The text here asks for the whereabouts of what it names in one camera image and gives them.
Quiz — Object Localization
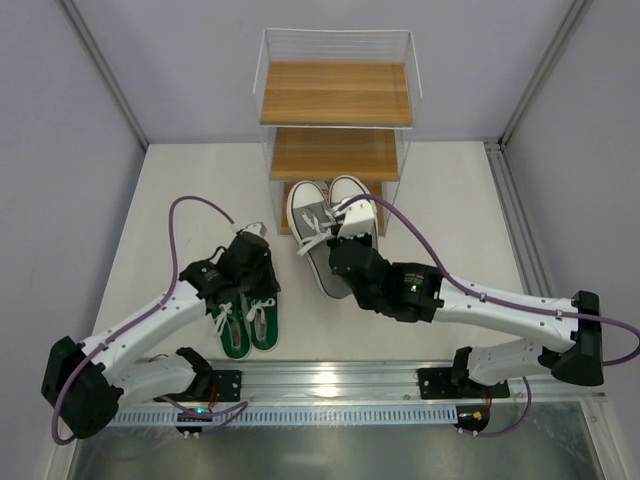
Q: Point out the green sneaker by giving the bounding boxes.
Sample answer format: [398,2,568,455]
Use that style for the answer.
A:
[245,295,279,352]
[211,299,251,360]

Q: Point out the grey sneaker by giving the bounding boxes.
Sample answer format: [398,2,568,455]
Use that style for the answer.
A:
[286,181,351,300]
[329,175,378,250]

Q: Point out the white wire wooden shoe shelf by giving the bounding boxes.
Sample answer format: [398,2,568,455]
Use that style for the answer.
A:
[253,28,423,235]

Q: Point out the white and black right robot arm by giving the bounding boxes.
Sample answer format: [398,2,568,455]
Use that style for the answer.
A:
[329,238,604,393]

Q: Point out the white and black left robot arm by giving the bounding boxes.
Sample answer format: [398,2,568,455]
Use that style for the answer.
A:
[41,223,279,439]

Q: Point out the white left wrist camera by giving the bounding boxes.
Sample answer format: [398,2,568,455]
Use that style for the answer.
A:
[232,222,267,238]

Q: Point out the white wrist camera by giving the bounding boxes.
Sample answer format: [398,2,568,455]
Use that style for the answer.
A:
[334,199,377,238]
[232,222,267,238]

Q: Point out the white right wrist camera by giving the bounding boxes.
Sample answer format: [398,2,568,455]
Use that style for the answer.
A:
[334,199,377,238]

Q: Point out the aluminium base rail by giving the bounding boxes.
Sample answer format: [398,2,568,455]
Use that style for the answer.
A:
[210,360,606,405]

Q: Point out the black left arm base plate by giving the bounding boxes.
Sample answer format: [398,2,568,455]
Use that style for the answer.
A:
[204,370,242,403]

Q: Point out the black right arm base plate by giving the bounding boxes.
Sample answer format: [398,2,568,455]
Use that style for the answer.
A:
[417,367,510,400]

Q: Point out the slotted grey cable duct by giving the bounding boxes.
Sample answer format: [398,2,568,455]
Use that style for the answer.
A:
[110,404,458,428]

